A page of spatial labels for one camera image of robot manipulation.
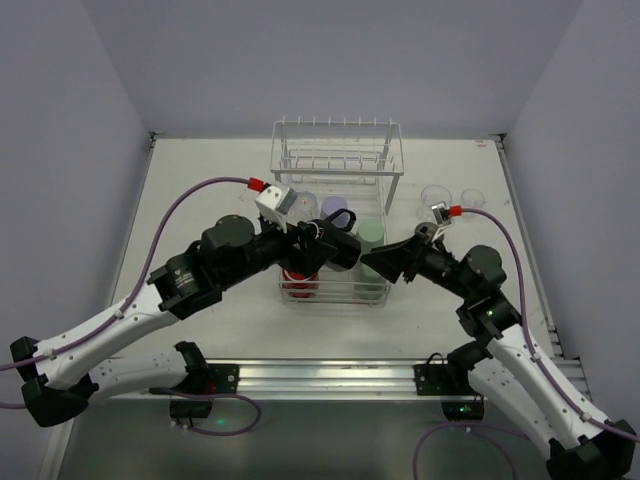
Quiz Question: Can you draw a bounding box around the red ceramic mug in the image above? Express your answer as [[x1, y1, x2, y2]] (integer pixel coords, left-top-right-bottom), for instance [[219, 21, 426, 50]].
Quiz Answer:
[[281, 269, 319, 299]]

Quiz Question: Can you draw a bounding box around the clear faceted glass cup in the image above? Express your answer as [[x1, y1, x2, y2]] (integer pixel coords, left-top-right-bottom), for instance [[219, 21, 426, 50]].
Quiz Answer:
[[292, 191, 319, 222]]

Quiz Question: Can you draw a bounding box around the black ceramic mug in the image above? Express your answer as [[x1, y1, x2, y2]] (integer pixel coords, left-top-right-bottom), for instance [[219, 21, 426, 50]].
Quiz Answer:
[[309, 208, 362, 272]]

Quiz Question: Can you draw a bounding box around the clear ribbed glass cup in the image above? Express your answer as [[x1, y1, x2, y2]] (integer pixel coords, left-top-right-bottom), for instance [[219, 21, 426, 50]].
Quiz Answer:
[[418, 184, 452, 222]]

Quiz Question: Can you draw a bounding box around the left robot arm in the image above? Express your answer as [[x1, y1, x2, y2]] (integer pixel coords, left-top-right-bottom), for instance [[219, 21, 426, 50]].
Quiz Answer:
[[11, 215, 350, 427]]

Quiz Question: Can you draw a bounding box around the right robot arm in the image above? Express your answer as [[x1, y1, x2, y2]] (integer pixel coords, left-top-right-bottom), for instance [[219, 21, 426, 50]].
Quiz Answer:
[[361, 227, 636, 479]]

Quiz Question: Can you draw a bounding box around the lavender plastic cup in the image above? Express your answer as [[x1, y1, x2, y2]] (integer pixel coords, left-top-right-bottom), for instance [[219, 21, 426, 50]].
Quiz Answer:
[[320, 195, 348, 218]]

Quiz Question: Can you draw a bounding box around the small green plastic cup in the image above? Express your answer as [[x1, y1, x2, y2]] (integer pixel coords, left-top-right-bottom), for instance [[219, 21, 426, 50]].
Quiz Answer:
[[355, 264, 387, 300]]

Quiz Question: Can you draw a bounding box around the large green plastic cup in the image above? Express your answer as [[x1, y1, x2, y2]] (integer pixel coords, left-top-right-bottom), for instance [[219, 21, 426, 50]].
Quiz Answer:
[[356, 219, 385, 254]]

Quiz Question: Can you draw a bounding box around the clear small glass cup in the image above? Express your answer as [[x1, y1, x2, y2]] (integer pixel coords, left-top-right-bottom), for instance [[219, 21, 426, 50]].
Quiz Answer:
[[460, 188, 486, 210]]

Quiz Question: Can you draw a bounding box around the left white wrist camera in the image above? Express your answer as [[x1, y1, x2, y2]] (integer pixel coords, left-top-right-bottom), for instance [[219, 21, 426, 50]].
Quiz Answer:
[[255, 183, 298, 233]]

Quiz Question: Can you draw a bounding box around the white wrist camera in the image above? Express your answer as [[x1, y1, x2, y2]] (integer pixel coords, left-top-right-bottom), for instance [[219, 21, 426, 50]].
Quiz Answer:
[[415, 202, 452, 241], [255, 183, 298, 233]]

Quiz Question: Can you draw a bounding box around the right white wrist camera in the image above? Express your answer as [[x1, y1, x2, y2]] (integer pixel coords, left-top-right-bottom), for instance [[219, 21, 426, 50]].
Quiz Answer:
[[415, 202, 452, 241]]

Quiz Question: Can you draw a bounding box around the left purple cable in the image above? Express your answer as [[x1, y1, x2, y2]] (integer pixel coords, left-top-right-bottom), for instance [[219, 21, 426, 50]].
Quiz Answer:
[[0, 175, 265, 436]]

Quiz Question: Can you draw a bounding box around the white wire dish rack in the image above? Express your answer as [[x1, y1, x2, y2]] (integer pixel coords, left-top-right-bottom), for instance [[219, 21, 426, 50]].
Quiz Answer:
[[270, 118, 404, 307]]

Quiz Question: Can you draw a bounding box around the right black base bracket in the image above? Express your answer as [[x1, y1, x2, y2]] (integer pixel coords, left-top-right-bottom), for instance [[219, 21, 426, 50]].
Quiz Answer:
[[413, 352, 485, 422]]

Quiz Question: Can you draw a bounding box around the black base bracket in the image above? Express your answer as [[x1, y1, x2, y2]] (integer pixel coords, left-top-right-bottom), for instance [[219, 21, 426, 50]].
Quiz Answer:
[[413, 352, 485, 422], [149, 363, 240, 425]]

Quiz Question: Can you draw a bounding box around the aluminium mounting rail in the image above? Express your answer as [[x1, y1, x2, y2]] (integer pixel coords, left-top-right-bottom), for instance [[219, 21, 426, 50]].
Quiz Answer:
[[64, 357, 591, 401]]

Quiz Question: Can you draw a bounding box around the left black base bracket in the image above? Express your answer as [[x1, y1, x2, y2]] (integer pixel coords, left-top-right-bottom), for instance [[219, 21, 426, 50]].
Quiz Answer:
[[149, 363, 240, 425]]

